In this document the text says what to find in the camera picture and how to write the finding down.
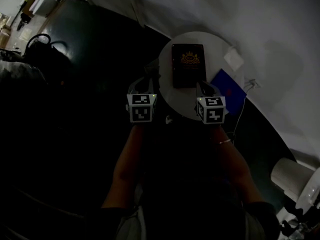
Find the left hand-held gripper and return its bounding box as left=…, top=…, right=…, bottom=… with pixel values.
left=125, top=74, right=161, bottom=124

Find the person's left forearm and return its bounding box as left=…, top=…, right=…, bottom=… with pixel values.
left=100, top=123, right=149, bottom=210

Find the black bag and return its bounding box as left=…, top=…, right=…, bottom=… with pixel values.
left=23, top=33, right=71, bottom=68

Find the person's dark top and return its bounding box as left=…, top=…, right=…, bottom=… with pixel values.
left=99, top=143, right=281, bottom=240

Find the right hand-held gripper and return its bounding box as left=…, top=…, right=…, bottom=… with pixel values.
left=195, top=81, right=227, bottom=126

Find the person's right forearm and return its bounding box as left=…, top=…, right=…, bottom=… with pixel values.
left=209, top=124, right=266, bottom=205

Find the blue notebook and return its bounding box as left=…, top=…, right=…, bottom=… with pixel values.
left=209, top=68, right=248, bottom=116

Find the white low cabinet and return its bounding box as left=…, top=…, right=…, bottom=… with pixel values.
left=31, top=0, right=61, bottom=18

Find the round white side table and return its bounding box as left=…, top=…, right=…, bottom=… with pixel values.
left=157, top=31, right=246, bottom=122

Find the black book with gold crest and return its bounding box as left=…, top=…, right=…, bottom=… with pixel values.
left=171, top=43, right=208, bottom=90

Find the white wall socket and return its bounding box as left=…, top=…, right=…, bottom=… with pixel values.
left=245, top=78, right=262, bottom=90

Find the thin white cable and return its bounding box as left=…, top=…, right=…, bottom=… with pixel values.
left=226, top=97, right=248, bottom=145

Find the white tissue pack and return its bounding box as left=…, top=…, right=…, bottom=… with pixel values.
left=223, top=46, right=245, bottom=72

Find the white ribbed cylinder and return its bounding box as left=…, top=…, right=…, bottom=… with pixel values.
left=270, top=157, right=320, bottom=215

